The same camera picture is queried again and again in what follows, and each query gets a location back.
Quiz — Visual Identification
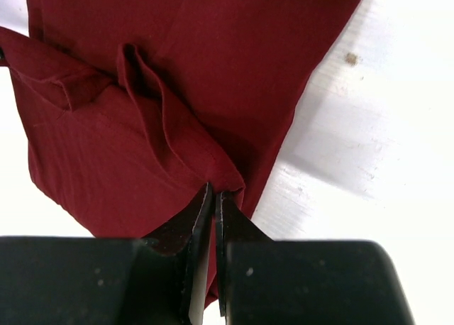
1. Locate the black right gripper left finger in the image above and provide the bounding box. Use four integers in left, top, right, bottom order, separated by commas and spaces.
1, 184, 213, 324

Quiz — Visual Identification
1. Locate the dark red t-shirt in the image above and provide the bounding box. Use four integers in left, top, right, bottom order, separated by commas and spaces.
0, 0, 372, 308

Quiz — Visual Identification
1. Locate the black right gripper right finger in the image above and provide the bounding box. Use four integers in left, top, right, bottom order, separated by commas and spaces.
215, 192, 414, 324

